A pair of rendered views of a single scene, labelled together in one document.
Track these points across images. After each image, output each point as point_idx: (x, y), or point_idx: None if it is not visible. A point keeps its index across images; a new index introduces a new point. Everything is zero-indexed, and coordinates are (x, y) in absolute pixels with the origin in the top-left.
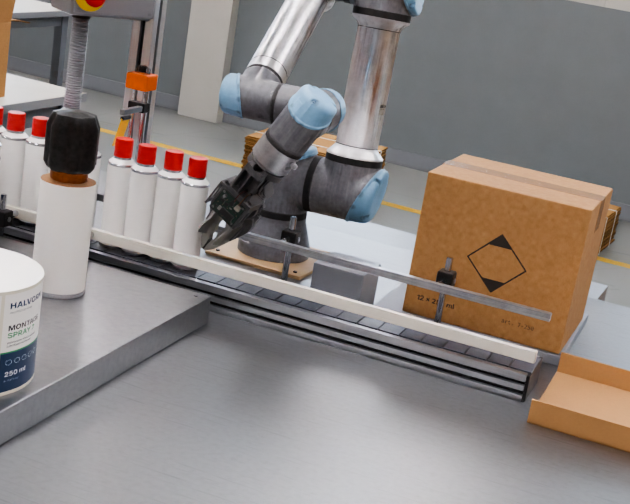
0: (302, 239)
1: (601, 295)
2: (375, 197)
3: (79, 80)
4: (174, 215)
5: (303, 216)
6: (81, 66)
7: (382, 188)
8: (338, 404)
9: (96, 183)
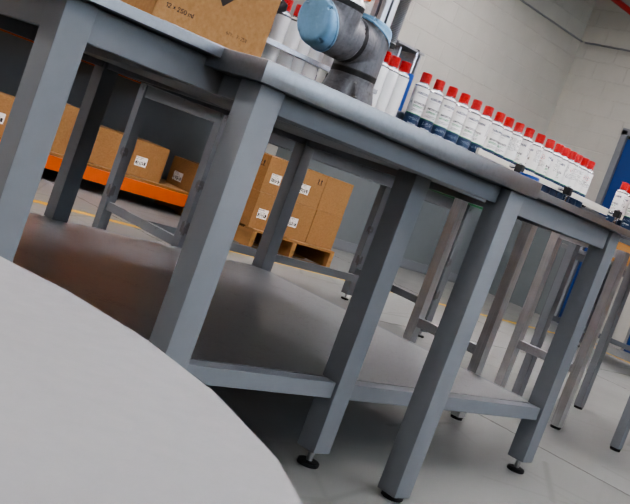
0: (325, 82)
1: (241, 55)
2: (303, 13)
3: (392, 21)
4: None
5: (336, 66)
6: (396, 12)
7: (317, 11)
8: None
9: (326, 56)
